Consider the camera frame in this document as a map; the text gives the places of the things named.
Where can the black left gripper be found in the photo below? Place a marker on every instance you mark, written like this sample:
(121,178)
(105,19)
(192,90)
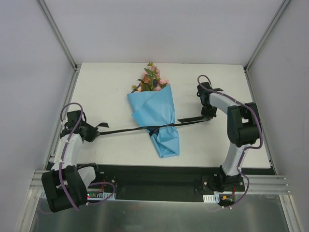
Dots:
(89,132)

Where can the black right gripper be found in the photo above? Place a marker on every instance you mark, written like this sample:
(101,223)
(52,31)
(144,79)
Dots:
(209,113)

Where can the black ribbon gold lettering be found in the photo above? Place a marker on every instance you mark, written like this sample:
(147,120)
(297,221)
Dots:
(144,128)

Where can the blue wrapping paper sheet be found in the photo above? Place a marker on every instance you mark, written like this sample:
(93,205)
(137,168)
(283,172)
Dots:
(156,108)

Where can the fake flower stem pink roses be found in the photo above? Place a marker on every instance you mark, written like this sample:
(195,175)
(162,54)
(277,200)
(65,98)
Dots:
(159,83)

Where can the fake flower stem orange blooms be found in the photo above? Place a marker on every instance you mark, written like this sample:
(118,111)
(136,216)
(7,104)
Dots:
(146,83)

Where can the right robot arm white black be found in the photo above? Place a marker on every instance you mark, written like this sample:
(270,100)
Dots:
(243,129)

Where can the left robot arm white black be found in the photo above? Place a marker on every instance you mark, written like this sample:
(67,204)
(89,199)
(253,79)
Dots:
(65,185)

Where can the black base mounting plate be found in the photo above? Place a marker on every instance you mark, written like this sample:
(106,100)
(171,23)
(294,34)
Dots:
(166,184)

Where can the left white cable duct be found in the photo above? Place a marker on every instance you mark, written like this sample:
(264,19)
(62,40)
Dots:
(99,196)

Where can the white cable duct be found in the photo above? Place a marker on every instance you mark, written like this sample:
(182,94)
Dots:
(215,198)
(99,196)

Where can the right white cable duct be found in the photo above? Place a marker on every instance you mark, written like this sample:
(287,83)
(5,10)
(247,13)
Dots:
(215,198)

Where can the aluminium front rail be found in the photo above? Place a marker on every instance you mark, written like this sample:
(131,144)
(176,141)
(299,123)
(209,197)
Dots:
(267,184)

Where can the left aluminium frame post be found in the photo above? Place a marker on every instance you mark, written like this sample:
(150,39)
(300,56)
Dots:
(56,32)

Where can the aluminium frame post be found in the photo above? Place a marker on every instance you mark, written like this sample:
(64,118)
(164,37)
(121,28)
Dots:
(262,42)
(56,32)

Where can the right aluminium frame post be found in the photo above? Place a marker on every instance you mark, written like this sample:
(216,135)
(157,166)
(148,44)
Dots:
(262,42)

